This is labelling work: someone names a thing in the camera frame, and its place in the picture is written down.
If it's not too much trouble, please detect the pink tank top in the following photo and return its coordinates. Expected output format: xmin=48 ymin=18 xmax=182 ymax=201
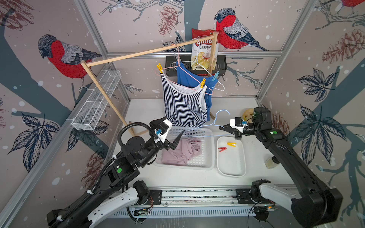
xmin=161 ymin=138 xmax=202 ymax=166

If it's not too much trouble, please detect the red clothespin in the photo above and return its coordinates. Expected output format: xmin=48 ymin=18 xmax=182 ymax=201
xmin=218 ymin=147 xmax=227 ymax=153

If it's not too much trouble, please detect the blue white striped tank top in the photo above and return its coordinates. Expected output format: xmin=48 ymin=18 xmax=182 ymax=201
xmin=160 ymin=74 xmax=208 ymax=128

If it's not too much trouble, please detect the yellow clothespin striped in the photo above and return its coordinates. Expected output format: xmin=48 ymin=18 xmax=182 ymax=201
xmin=200 ymin=78 xmax=206 ymax=88
xmin=157 ymin=63 xmax=163 ymax=74

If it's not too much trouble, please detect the pink wire hanger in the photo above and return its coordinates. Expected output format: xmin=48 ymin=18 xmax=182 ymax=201
xmin=163 ymin=56 xmax=213 ymax=96

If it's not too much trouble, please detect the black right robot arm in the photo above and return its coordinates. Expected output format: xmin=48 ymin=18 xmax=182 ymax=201
xmin=219 ymin=106 xmax=343 ymax=228

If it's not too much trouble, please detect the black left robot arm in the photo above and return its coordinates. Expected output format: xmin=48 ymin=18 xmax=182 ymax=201
xmin=47 ymin=117 xmax=184 ymax=228

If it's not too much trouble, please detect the yellow bowl with buns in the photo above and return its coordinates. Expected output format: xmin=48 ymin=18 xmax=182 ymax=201
xmin=242 ymin=108 xmax=254 ymax=123

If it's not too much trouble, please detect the white perforated plastic basket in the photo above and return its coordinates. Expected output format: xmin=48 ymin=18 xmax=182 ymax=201
xmin=155 ymin=127 xmax=215 ymax=171

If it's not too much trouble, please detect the white plastic tray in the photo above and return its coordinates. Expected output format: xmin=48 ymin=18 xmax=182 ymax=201
xmin=217 ymin=136 xmax=247 ymax=178

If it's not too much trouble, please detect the small black-lid jar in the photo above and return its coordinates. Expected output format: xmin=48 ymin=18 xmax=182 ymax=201
xmin=265 ymin=156 xmax=280 ymax=169

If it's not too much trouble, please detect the teal clothespin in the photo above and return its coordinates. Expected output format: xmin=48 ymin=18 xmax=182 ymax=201
xmin=212 ymin=71 xmax=220 ymax=81

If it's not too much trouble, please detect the cassava chips bag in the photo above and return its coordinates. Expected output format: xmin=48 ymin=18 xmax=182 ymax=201
xmin=191 ymin=29 xmax=219 ymax=70

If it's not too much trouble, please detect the wooden clothes rack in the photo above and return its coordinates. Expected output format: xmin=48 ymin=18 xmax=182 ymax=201
xmin=80 ymin=32 xmax=219 ymax=136

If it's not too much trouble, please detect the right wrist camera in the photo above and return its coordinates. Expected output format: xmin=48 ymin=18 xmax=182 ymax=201
xmin=230 ymin=117 xmax=249 ymax=134

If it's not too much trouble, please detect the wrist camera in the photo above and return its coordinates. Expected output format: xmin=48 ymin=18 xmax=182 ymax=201
xmin=230 ymin=117 xmax=249 ymax=134
xmin=150 ymin=117 xmax=173 ymax=143

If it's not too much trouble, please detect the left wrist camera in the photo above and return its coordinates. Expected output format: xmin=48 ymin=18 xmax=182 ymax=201
xmin=150 ymin=117 xmax=173 ymax=143

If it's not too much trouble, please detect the white wire hanger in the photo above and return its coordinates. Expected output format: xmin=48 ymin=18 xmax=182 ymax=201
xmin=171 ymin=36 xmax=217 ymax=83

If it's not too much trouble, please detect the white wire wall basket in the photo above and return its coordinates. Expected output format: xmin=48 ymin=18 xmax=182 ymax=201
xmin=72 ymin=69 xmax=121 ymax=131

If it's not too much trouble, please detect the black wall basket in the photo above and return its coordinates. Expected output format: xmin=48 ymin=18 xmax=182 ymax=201
xmin=165 ymin=55 xmax=227 ymax=77

